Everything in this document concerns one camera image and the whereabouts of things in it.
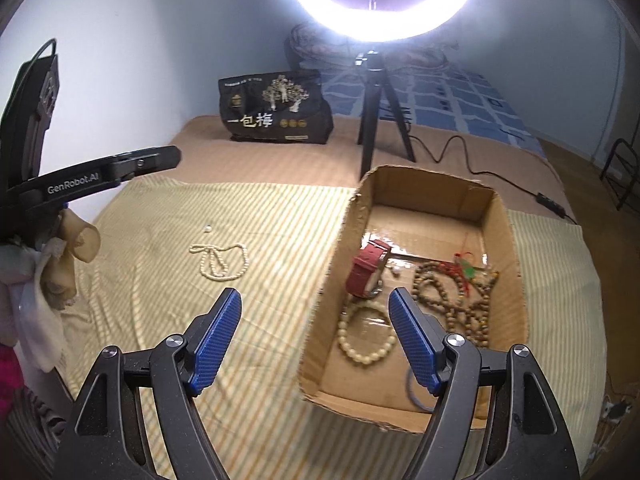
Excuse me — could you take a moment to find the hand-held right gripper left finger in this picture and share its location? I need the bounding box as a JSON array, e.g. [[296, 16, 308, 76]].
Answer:
[[75, 287, 243, 480]]

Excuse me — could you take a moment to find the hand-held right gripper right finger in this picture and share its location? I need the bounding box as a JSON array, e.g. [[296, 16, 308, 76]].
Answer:
[[389, 287, 581, 480]]

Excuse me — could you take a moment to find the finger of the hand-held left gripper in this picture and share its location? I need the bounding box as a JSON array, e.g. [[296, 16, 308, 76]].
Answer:
[[107, 145, 183, 183]]

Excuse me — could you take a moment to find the thin black bangle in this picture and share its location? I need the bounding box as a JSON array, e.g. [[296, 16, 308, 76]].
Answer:
[[404, 365, 441, 411]]

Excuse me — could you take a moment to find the brown wooden bead necklace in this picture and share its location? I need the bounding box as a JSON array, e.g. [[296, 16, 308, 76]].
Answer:
[[412, 245, 501, 348]]

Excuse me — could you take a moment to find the cream bead bracelet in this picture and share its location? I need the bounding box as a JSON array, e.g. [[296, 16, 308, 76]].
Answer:
[[336, 299, 398, 363]]

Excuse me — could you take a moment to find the white bead necklace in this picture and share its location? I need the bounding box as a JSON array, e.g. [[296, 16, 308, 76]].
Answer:
[[189, 242, 249, 282]]

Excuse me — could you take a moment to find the red strap wristwatch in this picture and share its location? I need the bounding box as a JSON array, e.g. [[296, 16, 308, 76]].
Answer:
[[345, 239, 392, 298]]

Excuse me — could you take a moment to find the cardboard box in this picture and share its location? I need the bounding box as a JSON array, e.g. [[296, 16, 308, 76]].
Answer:
[[299, 164, 530, 435]]

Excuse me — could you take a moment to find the person's left forearm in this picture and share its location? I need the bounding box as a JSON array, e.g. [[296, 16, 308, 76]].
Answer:
[[0, 245, 66, 411]]

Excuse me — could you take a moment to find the person's left hand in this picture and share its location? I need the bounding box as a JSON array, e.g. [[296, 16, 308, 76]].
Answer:
[[30, 209, 101, 311]]

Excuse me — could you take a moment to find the yellow striped cloth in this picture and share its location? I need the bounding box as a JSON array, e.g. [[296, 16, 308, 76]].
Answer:
[[65, 177, 608, 480]]

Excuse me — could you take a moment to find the black printed snack bag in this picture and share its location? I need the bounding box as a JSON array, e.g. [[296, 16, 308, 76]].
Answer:
[[218, 71, 335, 145]]

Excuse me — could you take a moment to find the patterned pillow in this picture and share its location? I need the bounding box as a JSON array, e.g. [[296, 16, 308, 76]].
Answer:
[[284, 22, 451, 73]]

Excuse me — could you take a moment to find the person's striped clothing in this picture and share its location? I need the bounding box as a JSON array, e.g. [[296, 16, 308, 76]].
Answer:
[[0, 385, 146, 480]]

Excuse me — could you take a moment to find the black tripod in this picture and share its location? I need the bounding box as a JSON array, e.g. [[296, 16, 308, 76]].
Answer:
[[354, 49, 416, 183]]

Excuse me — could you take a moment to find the blue checked blanket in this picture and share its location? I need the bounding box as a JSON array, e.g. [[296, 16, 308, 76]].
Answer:
[[320, 62, 543, 156]]

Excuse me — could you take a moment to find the black metal clothes rack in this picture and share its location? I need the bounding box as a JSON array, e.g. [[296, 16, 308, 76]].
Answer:
[[600, 139, 640, 211]]

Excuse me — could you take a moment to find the black cable with switch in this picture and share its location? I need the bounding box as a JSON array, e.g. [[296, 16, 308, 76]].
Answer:
[[407, 135, 578, 223]]

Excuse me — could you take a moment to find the white ring light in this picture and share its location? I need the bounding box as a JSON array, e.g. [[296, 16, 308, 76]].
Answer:
[[282, 0, 478, 43]]

